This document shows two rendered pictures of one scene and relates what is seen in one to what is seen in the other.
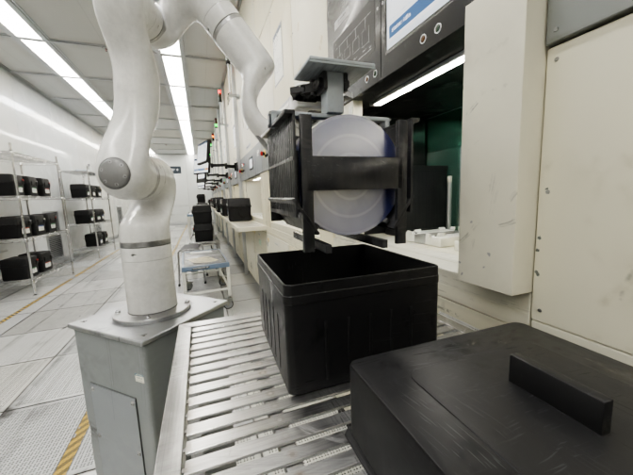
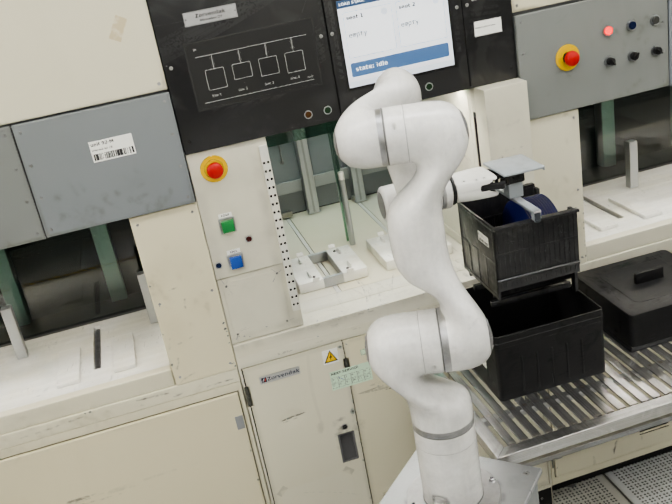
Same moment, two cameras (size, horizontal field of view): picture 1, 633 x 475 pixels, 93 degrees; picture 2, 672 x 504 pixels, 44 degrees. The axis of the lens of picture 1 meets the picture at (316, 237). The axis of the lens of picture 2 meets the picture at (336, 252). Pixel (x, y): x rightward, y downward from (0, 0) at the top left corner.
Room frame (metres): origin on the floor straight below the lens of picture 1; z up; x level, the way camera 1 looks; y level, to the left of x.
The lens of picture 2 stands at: (0.73, 1.81, 1.89)
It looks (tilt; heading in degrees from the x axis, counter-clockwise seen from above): 23 degrees down; 279
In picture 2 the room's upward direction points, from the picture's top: 10 degrees counter-clockwise
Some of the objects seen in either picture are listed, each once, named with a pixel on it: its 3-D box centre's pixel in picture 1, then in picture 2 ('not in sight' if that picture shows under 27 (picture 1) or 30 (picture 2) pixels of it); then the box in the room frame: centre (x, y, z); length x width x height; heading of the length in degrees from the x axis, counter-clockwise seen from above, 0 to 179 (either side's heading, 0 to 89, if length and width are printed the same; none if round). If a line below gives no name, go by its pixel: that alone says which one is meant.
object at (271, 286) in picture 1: (336, 300); (526, 330); (0.59, -0.04, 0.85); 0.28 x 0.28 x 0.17; 19
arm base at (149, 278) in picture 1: (150, 278); (448, 459); (0.80, 0.45, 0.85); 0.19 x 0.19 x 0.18
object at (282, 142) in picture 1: (332, 160); (516, 228); (0.59, -0.04, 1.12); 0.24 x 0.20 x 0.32; 109
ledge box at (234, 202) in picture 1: (238, 208); not in sight; (3.57, 0.90, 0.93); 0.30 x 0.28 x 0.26; 18
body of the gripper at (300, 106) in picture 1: (313, 102); (468, 184); (0.69, 0.00, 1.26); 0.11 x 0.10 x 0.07; 19
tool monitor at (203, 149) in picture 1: (217, 156); not in sight; (3.99, 1.23, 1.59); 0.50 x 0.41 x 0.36; 111
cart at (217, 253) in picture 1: (206, 276); not in sight; (3.16, 1.19, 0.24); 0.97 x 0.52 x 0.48; 23
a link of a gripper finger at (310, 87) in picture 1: (313, 85); (512, 178); (0.59, 0.00, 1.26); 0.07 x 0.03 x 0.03; 19
